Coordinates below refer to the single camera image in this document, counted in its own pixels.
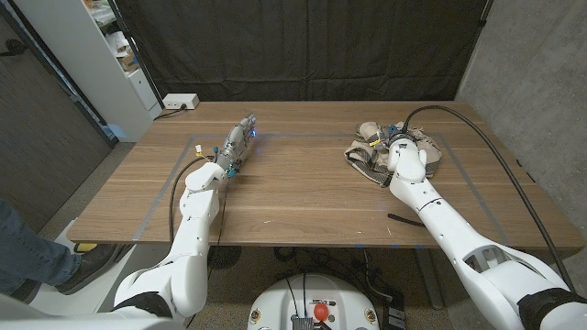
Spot black power cord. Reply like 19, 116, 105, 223
153, 104, 189, 121

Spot black stand pole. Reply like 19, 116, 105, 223
105, 0, 165, 110

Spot black round floor fan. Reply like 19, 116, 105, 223
206, 246, 243, 270

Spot dark work shoe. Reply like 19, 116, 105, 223
8, 279, 43, 304
54, 243, 121, 296

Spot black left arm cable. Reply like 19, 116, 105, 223
168, 154, 216, 247

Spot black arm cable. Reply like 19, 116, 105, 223
402, 104, 577, 294
168, 154, 216, 247

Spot person leg in jeans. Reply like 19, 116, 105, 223
0, 199, 83, 297

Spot black floor power strip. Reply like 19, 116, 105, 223
382, 292, 407, 330

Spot white power outlet box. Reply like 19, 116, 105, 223
162, 93, 201, 111

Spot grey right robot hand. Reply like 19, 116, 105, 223
371, 122, 415, 148

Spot small cardboard box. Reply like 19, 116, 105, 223
116, 50, 141, 72

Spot black door handle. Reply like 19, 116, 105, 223
0, 38, 28, 58

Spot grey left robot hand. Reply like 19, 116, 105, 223
214, 113, 258, 178

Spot white shelf cabinet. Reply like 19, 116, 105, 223
13, 0, 164, 143

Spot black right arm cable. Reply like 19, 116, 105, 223
402, 104, 577, 294

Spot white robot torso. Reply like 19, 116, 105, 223
247, 273, 381, 330

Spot beige plaid scarf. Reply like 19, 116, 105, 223
344, 120, 443, 188

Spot black curtain backdrop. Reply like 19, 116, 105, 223
114, 0, 490, 103

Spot white floor panel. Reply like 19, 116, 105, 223
17, 218, 138, 317

